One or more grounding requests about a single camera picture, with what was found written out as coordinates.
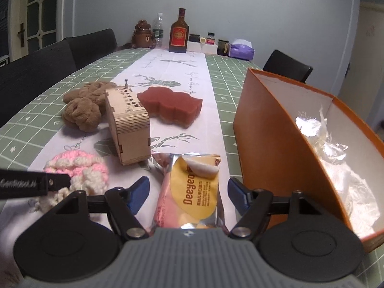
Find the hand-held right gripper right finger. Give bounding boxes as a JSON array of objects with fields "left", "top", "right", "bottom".
[{"left": 227, "top": 177, "right": 324, "bottom": 241}]

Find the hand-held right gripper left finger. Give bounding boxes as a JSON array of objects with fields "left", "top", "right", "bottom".
[{"left": 49, "top": 176, "right": 150, "bottom": 240}]

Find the silver and yellow snack packet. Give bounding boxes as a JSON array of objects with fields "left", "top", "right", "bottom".
[{"left": 150, "top": 152, "right": 226, "bottom": 230}]

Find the pink and cream crocheted scrubber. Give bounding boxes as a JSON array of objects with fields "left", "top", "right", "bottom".
[{"left": 33, "top": 151, "right": 107, "bottom": 220}]

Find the orange cardboard box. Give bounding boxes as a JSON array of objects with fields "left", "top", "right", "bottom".
[{"left": 233, "top": 68, "right": 384, "bottom": 254}]

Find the clear plastic bag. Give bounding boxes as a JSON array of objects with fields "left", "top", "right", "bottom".
[{"left": 294, "top": 105, "right": 382, "bottom": 235}]

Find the wooden radio box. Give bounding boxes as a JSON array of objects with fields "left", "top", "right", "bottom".
[{"left": 104, "top": 78, "right": 151, "bottom": 166}]

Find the brown plush towel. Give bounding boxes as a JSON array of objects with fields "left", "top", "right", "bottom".
[{"left": 62, "top": 81, "right": 118, "bottom": 133}]

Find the dark red sponge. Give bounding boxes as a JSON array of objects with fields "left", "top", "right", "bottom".
[{"left": 137, "top": 86, "right": 203, "bottom": 126}]

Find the black chair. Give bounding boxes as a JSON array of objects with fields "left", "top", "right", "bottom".
[
  {"left": 64, "top": 28, "right": 118, "bottom": 71},
  {"left": 263, "top": 49, "right": 314, "bottom": 84},
  {"left": 0, "top": 39, "right": 78, "bottom": 127}
]

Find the white printed table runner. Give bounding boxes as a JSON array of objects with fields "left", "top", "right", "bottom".
[{"left": 0, "top": 49, "right": 238, "bottom": 229}]

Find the purple tissue pack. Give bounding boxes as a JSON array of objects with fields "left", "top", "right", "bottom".
[{"left": 228, "top": 38, "right": 256, "bottom": 61}]

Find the white box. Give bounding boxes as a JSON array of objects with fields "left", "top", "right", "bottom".
[{"left": 186, "top": 40, "right": 218, "bottom": 55}]

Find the brown bear bottle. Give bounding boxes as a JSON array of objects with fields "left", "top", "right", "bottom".
[{"left": 132, "top": 19, "right": 155, "bottom": 49}]

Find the brown liquor bottle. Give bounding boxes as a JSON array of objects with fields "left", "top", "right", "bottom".
[{"left": 168, "top": 7, "right": 188, "bottom": 53}]

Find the clear water bottle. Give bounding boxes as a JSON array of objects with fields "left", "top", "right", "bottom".
[{"left": 152, "top": 12, "right": 164, "bottom": 49}]

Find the glass panel door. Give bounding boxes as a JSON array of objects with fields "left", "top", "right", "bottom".
[{"left": 10, "top": 0, "right": 65, "bottom": 55}]

